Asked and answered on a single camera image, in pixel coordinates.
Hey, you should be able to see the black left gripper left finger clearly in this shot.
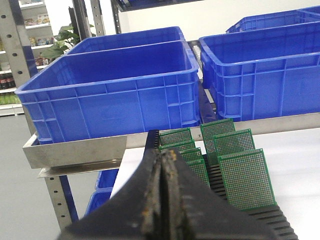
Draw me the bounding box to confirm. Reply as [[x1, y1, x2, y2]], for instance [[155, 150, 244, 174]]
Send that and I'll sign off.
[[58, 149, 163, 240]]

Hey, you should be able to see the blue crate lower shelf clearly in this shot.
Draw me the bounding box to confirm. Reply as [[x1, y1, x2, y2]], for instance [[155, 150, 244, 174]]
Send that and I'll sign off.
[[84, 168, 119, 216]]

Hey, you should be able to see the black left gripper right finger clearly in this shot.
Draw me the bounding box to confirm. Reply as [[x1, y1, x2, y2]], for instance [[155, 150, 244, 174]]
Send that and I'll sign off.
[[161, 148, 275, 240]]

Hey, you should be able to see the green potted plant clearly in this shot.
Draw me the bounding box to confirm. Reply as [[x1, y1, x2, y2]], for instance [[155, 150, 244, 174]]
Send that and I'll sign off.
[[40, 23, 81, 61]]

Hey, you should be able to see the white store shelf with goods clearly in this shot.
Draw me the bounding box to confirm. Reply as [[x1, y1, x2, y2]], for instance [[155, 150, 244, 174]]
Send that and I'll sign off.
[[0, 0, 53, 117]]

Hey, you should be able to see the blue plastic crate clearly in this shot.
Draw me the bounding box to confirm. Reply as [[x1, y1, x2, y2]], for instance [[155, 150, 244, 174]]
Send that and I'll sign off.
[[15, 40, 200, 144], [199, 22, 320, 122], [226, 5, 320, 34], [66, 26, 185, 55]]

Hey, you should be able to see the metal shelving rack frame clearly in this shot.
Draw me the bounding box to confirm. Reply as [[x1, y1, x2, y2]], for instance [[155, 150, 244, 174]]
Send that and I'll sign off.
[[0, 0, 320, 232]]

